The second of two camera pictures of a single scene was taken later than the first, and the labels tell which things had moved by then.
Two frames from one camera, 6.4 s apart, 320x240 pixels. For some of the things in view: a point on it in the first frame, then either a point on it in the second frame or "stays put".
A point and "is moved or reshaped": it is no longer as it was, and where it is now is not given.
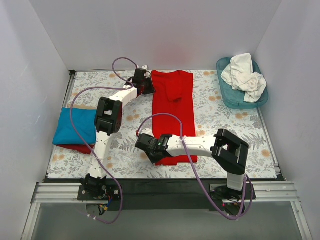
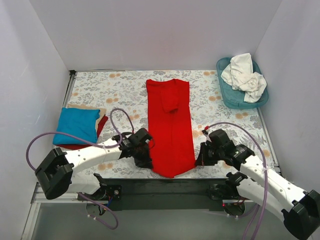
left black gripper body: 148,86 to 141,155
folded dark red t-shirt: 82,148 stays put
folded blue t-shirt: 85,121 stays put
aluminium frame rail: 52,193 stays put
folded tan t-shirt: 82,106 stays put
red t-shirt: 173,93 is moved or reshaped
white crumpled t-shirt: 240,74 stays put
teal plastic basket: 234,98 stays put
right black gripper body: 151,155 to 204,156
